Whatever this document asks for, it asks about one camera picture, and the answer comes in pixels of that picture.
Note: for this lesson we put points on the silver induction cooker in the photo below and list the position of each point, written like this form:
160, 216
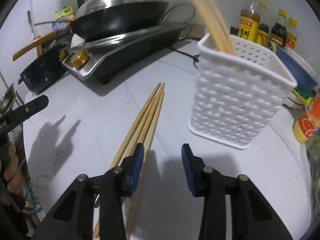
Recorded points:
102, 59

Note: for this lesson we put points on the wooden handle spatula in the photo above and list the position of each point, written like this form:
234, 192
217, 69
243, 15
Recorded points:
40, 40

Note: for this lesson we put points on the bag of green vegetables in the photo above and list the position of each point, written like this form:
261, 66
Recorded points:
312, 147

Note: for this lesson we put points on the blue bowl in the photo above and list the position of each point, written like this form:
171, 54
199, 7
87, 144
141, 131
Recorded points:
299, 68

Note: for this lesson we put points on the yellow detergent jug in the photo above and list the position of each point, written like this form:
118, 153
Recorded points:
63, 18

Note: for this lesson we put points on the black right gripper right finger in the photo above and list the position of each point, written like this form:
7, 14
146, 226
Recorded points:
251, 214

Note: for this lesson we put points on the light yellow cap bottle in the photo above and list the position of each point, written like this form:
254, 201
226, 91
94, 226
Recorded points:
291, 34

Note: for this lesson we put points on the red cap sauce bottle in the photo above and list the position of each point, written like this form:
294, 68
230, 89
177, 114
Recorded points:
249, 21

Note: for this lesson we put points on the white perforated utensil basket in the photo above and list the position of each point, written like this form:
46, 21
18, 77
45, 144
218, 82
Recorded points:
236, 96

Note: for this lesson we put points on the black wok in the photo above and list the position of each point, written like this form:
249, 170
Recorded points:
116, 20

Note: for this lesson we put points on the yellow cap dark sauce bottle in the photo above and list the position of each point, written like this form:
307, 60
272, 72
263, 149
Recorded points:
278, 32

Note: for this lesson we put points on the person left hand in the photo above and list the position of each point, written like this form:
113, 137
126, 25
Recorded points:
12, 173

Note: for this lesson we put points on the yellow orange squeeze bottle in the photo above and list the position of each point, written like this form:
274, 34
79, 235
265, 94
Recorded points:
308, 123

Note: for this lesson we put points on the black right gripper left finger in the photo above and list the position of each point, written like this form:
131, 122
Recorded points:
72, 215

